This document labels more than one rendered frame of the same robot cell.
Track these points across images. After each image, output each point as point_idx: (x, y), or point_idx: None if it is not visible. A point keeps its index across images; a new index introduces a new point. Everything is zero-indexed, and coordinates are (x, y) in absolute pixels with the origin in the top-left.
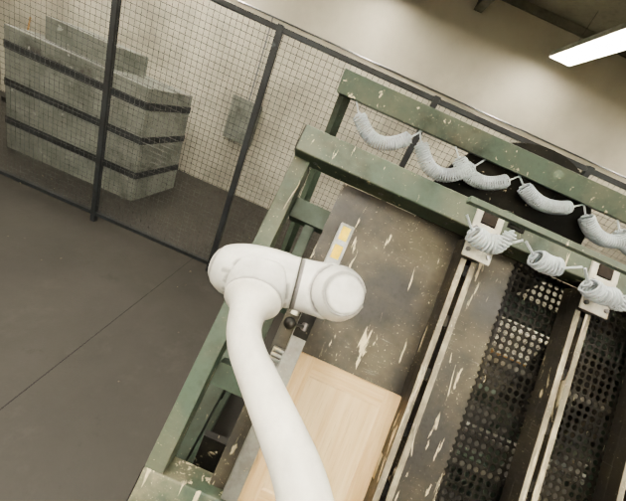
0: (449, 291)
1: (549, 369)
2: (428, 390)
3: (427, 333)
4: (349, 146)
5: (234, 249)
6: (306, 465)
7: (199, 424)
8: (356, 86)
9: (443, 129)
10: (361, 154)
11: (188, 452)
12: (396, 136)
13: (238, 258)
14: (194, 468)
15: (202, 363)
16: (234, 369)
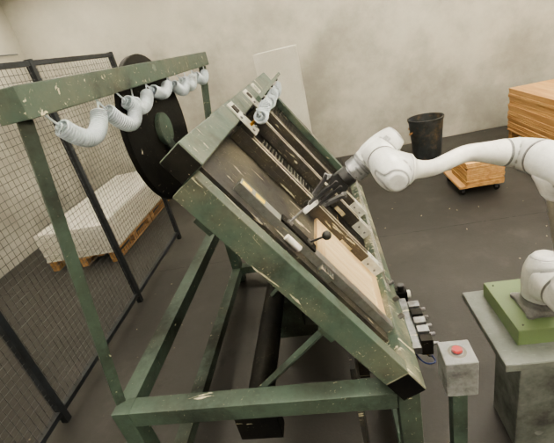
0: (271, 157)
1: (286, 150)
2: None
3: (287, 185)
4: (196, 131)
5: (398, 162)
6: (463, 146)
7: (345, 383)
8: (38, 98)
9: (107, 85)
10: (202, 129)
11: (369, 378)
12: (98, 118)
13: (403, 160)
14: None
15: (352, 316)
16: (447, 166)
